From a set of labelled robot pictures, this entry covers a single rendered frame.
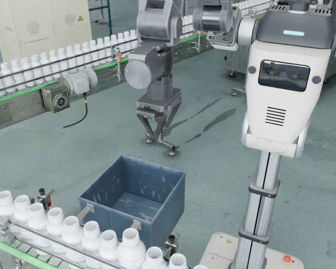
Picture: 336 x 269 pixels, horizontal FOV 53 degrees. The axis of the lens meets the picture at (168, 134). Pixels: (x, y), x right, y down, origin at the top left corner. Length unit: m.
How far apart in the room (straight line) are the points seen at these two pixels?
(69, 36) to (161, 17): 4.29
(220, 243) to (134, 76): 1.54
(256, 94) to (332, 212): 1.84
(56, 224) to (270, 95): 0.74
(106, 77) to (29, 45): 2.35
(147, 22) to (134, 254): 0.52
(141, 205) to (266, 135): 0.68
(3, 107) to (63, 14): 2.90
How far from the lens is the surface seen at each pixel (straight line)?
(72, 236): 0.95
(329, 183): 3.13
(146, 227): 1.22
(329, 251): 2.57
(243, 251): 1.63
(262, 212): 1.45
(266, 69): 1.10
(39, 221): 1.01
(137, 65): 0.64
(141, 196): 1.60
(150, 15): 0.69
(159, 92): 0.73
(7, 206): 1.08
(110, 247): 0.88
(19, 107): 2.16
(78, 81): 2.11
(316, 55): 1.09
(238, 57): 4.73
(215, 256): 2.00
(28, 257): 1.12
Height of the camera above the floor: 1.81
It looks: 32 degrees down
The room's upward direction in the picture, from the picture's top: straight up
